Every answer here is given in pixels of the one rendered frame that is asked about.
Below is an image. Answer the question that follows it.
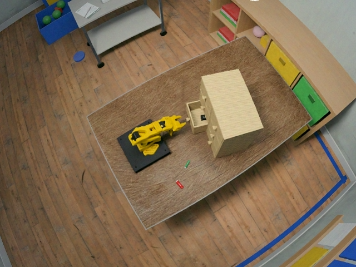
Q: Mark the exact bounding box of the wooden chest of drawers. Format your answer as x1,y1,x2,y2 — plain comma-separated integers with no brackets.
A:
201,69,263,159

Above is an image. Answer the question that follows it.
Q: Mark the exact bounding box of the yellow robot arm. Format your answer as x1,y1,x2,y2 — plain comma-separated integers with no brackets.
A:
128,116,172,156

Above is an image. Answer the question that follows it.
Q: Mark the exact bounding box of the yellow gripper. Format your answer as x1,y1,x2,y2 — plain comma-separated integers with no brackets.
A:
168,115,186,136

